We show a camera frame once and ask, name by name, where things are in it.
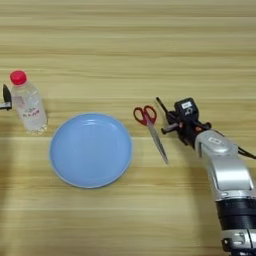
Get red handled scissors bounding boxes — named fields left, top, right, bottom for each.
left=133, top=104, right=169, bottom=165

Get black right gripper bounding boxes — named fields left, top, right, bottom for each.
left=161, top=111, right=213, bottom=148

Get light blue round plate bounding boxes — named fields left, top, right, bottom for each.
left=49, top=113, right=134, bottom=189

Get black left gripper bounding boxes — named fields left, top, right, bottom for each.
left=0, top=83, right=13, bottom=111

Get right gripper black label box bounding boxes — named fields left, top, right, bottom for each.
left=173, top=97, right=200, bottom=121

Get clear red-capped water bottle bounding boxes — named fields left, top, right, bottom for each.
left=9, top=69, right=49, bottom=136

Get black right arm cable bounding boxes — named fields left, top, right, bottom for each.
left=237, top=146, right=256, bottom=160

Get thin black pen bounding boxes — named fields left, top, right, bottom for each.
left=155, top=96, right=170, bottom=116

